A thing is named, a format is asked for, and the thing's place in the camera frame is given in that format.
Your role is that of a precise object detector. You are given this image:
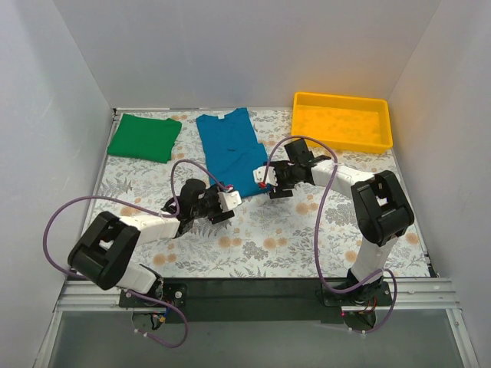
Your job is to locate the blue t shirt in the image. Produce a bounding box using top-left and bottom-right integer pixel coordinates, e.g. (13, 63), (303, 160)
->
(196, 107), (268, 198)

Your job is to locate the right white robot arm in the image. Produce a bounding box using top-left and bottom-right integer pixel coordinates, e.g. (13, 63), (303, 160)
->
(253, 136), (414, 305)

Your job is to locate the folded green t shirt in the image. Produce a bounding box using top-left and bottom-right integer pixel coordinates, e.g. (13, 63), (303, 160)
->
(107, 114), (182, 163)

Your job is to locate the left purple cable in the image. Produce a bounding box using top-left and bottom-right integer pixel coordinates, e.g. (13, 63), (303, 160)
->
(42, 159), (235, 349)

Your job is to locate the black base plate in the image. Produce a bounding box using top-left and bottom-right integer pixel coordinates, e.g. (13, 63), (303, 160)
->
(118, 278), (394, 325)

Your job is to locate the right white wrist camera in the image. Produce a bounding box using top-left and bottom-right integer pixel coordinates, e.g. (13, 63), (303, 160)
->
(253, 166), (278, 189)

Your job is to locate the yellow plastic tray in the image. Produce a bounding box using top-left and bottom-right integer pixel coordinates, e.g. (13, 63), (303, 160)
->
(291, 91), (393, 154)

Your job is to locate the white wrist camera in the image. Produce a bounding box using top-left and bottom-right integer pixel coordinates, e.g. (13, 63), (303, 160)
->
(253, 166), (278, 189)
(218, 186), (242, 212)

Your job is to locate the aluminium frame rail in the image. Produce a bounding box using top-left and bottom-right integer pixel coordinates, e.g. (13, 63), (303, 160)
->
(54, 278), (460, 311)

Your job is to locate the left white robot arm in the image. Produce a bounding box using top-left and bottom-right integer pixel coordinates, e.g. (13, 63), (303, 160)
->
(68, 179), (242, 307)

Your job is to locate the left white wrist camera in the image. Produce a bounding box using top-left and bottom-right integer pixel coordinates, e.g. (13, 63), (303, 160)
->
(218, 186), (242, 212)

